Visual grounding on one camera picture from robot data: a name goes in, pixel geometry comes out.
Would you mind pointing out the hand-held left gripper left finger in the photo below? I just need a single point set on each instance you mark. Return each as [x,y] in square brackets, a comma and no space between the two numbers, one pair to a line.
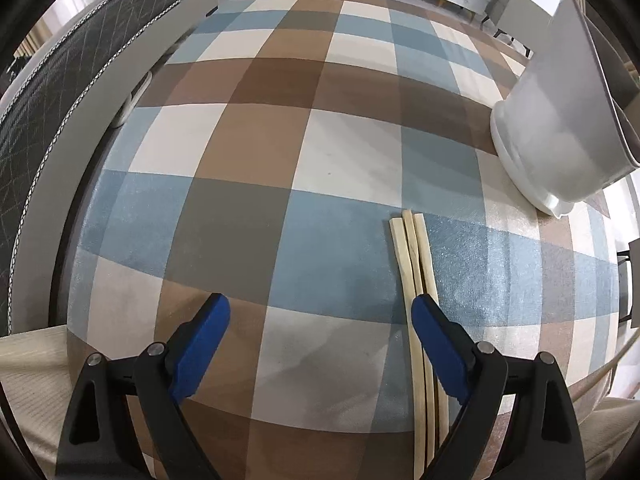
[202,345]

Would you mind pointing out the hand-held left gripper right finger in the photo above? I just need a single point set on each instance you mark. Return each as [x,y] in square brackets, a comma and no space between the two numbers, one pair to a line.
[440,345]

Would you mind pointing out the beige wooden chopstick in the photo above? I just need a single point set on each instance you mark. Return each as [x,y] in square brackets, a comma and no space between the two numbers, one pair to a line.
[406,270]
[415,255]
[426,255]

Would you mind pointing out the white plastic utensil holder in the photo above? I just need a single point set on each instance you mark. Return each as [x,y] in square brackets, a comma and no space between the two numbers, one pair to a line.
[550,120]

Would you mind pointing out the beige ribbed cloth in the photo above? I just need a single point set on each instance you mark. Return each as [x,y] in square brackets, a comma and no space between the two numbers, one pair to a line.
[35,395]
[607,435]

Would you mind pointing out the grey chair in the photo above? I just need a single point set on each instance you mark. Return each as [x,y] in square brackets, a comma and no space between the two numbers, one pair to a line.
[632,285]

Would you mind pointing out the checked tablecloth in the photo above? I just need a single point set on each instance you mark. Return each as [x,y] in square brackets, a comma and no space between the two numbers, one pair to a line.
[300,160]

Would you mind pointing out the white slipper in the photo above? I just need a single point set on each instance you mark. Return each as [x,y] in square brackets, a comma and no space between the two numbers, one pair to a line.
[132,102]

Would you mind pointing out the dark quilted mattress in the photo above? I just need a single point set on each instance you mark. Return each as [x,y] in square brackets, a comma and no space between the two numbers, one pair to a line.
[60,75]

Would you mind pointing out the grey side cabinet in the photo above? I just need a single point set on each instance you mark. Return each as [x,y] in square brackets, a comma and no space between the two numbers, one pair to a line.
[520,5]

